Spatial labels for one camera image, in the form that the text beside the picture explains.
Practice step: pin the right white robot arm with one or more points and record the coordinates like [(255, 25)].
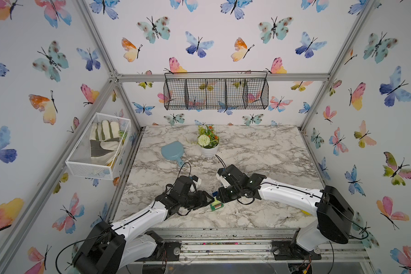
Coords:
[(333, 213)]

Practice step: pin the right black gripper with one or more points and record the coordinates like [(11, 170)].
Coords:
[(220, 194)]

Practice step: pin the black wire wall basket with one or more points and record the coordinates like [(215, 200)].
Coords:
[(226, 90)]

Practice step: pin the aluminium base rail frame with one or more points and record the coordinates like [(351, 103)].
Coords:
[(249, 245)]

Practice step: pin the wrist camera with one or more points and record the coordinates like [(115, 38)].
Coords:
[(223, 180), (196, 182)]

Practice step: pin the white wire basket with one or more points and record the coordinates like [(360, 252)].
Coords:
[(79, 162)]

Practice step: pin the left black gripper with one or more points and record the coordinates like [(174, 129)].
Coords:
[(201, 201)]

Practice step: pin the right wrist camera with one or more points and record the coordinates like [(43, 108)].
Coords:
[(223, 180)]

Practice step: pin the white plant pot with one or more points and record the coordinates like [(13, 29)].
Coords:
[(209, 152)]

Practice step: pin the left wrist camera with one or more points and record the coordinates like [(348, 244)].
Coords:
[(196, 182)]

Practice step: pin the green lego base brick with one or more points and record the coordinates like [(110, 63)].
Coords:
[(216, 205)]

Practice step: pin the grey white work glove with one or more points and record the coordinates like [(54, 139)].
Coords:
[(104, 139)]

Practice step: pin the artificial green plant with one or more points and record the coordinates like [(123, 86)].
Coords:
[(207, 137)]

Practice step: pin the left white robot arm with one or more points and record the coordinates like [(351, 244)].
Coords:
[(110, 247)]

